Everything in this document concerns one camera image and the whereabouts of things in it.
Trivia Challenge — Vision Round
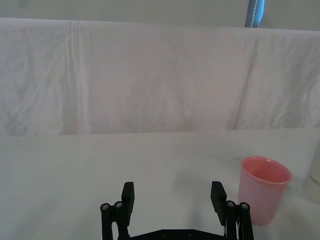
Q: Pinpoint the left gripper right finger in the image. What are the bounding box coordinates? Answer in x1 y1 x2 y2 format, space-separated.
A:
210 180 255 240

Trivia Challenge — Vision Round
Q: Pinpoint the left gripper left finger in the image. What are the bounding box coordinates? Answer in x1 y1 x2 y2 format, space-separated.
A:
100 181 136 240

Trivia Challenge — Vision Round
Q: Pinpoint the cream vacuum bottle steel neck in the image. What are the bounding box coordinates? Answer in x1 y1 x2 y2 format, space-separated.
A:
302 142 320 203

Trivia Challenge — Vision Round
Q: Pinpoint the pink plastic cup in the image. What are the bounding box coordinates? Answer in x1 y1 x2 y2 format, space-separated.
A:
237 155 293 226

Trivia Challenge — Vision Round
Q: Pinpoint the white table cloth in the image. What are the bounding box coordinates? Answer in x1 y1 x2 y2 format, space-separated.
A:
0 129 320 240

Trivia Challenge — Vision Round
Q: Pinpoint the white curtain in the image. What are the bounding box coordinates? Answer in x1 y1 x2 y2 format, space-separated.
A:
0 16 320 137

